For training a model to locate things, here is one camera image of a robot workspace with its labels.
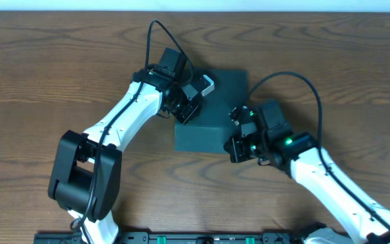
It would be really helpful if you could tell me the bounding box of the dark green box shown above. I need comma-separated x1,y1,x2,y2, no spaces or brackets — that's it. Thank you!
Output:
174,69,248,154

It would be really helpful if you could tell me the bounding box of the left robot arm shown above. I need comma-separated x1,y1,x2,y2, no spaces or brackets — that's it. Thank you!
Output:
48,48,215,243

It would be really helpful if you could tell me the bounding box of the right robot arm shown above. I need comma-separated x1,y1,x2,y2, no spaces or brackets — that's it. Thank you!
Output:
223,100,390,243

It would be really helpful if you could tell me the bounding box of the right black cable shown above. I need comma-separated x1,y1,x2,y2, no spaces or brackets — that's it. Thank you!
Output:
235,70,390,244

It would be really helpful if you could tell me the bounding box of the black cable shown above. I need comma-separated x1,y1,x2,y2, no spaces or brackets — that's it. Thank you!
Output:
70,19,196,244
235,70,390,244

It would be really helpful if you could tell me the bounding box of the left black cable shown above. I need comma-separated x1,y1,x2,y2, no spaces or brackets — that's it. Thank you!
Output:
70,19,196,244

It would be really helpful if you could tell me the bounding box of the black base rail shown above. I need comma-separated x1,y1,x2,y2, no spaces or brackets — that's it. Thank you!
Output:
33,232,303,244

